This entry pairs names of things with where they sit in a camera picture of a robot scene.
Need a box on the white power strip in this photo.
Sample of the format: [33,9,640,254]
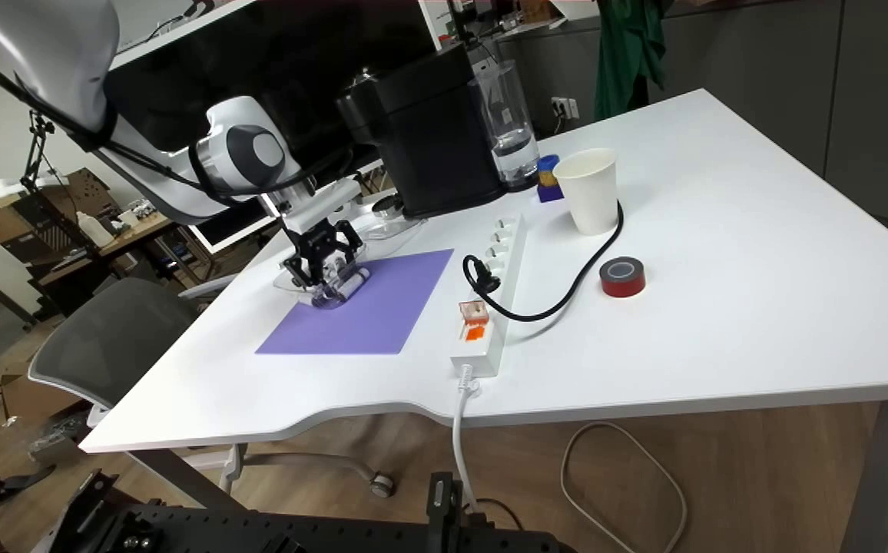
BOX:
[446,212,529,383]

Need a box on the white paper cup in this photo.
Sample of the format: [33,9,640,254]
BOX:
[557,144,621,238]

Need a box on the black camera rig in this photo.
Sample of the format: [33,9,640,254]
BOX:
[46,468,582,553]

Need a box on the clear water tank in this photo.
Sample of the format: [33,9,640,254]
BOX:
[466,39,543,195]

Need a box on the purple placemat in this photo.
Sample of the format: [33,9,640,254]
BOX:
[254,246,459,359]

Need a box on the red tape roll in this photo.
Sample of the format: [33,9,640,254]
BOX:
[597,254,653,301]

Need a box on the green hanging cloth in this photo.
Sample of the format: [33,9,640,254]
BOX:
[593,0,676,122]

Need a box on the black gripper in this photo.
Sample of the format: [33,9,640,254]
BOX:
[279,215,373,306]

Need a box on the blue yellow small packet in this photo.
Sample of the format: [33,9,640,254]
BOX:
[535,152,568,205]

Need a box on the black coffee machine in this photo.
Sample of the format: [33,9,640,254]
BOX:
[335,44,511,221]

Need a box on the cluttered wooden shelf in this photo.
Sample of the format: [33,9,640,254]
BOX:
[0,165,221,315]

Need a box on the white power cable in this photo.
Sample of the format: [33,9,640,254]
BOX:
[446,372,693,553]

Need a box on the grey office chair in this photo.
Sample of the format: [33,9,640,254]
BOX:
[25,274,403,505]

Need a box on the black power cable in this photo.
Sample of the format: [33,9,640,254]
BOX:
[460,200,626,325]

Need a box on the white wall socket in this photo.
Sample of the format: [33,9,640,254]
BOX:
[548,95,582,129]

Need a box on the white monitor stand base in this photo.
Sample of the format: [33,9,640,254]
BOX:
[356,197,412,246]

